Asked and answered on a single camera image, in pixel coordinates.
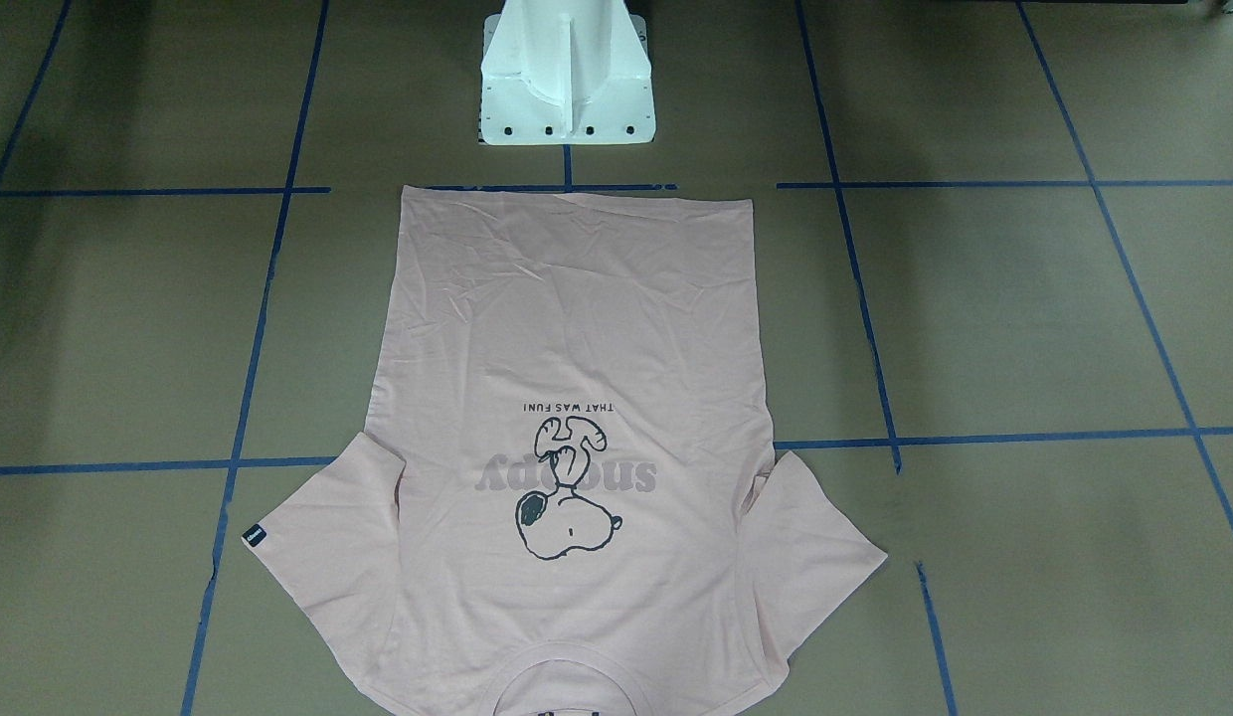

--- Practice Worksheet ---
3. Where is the pink Snoopy t-shirt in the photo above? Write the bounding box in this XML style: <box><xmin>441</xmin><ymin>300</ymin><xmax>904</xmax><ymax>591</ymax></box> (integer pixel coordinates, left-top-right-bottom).
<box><xmin>244</xmin><ymin>187</ymin><xmax>887</xmax><ymax>715</ymax></box>

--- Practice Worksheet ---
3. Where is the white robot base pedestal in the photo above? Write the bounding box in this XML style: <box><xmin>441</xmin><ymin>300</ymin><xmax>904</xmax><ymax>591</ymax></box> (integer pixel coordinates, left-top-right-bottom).
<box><xmin>477</xmin><ymin>1</ymin><xmax>656</xmax><ymax>145</ymax></box>

